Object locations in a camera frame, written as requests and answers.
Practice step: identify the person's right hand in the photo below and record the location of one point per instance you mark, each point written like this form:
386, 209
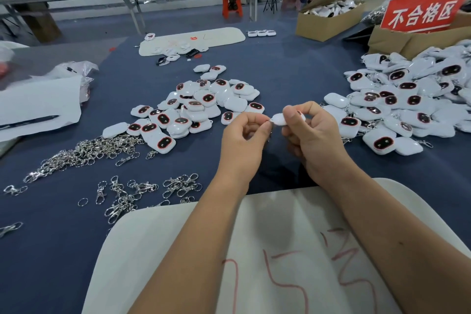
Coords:
320, 144

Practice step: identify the person's left hand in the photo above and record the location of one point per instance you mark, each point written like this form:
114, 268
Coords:
243, 154

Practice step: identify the white tag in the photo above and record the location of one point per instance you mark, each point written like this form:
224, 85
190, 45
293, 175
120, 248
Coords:
279, 118

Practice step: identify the person's left forearm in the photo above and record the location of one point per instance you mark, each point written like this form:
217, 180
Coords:
195, 258

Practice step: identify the person's right forearm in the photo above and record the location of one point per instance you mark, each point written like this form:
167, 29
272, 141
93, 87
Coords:
401, 244

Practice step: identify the white foam board red marks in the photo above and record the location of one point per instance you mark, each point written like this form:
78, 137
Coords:
294, 244

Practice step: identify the open cardboard box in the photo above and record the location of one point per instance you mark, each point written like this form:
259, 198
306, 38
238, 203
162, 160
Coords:
324, 29

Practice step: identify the long white foam board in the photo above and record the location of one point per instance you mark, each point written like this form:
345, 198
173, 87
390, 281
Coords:
223, 36

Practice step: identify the small white plastic part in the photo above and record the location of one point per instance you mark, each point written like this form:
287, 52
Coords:
271, 33
262, 33
252, 33

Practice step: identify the flat brown cardboard box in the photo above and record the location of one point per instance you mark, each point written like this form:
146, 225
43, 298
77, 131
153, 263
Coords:
397, 44

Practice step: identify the red plastic stool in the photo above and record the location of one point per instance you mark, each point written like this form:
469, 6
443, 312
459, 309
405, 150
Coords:
232, 7

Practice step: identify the red sign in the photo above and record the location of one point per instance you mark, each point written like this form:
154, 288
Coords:
425, 12

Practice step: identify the white paper sheet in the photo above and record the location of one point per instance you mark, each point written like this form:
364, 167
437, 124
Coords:
37, 102

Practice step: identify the black pen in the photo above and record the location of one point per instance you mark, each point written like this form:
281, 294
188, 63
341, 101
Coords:
28, 123

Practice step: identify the orange bag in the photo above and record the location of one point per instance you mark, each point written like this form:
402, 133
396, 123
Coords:
4, 69

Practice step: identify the white plastic bag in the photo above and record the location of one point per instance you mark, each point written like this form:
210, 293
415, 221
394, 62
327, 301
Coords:
9, 46

